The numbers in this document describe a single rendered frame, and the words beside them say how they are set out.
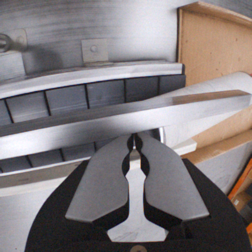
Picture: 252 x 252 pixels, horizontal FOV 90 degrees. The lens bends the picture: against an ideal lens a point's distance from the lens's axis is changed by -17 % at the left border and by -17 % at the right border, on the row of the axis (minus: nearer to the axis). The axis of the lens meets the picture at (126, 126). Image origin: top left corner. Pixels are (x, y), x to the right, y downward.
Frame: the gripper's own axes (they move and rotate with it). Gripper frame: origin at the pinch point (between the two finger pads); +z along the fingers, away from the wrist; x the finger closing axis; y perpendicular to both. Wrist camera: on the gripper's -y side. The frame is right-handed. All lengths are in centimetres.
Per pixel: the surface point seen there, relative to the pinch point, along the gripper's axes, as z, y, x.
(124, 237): 8.6, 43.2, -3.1
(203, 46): 13.5, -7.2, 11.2
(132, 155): 1.6, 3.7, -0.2
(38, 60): 6.0, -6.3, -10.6
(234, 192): 160, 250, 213
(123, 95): 4.2, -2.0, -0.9
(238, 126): 19.1, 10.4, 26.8
